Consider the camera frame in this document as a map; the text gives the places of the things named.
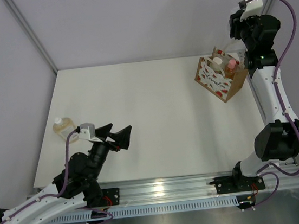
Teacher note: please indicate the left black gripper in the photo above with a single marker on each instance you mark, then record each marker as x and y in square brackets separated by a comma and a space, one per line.
[121, 137]

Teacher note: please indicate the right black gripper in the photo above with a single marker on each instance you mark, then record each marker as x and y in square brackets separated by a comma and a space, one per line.
[235, 24]

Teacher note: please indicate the olive bottle beige cap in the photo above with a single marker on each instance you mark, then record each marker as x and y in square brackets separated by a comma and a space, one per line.
[217, 65]

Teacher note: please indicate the orange bottle pink cap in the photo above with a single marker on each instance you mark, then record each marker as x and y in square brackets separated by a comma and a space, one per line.
[231, 69]

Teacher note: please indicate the amber soap bottle white cap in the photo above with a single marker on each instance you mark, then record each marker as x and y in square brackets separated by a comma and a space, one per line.
[63, 127]

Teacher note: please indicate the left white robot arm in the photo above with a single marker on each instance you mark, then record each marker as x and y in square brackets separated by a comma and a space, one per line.
[76, 187]

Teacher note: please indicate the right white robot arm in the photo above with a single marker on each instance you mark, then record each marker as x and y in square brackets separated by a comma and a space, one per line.
[277, 145]

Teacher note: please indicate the watermelon canvas bag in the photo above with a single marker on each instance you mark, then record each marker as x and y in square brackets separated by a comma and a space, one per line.
[219, 85]

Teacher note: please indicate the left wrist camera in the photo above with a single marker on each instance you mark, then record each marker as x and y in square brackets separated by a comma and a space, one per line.
[86, 131]

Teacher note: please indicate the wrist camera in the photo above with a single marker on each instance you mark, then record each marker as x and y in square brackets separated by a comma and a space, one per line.
[250, 8]
[86, 131]

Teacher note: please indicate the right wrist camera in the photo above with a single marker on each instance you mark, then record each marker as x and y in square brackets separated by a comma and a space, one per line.
[250, 8]

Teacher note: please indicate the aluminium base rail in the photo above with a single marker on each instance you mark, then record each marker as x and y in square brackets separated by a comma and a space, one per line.
[182, 188]

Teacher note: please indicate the white slotted cable duct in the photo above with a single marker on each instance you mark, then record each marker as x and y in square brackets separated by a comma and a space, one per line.
[153, 209]

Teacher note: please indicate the left aluminium frame post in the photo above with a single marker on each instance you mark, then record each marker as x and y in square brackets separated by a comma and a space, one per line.
[30, 34]

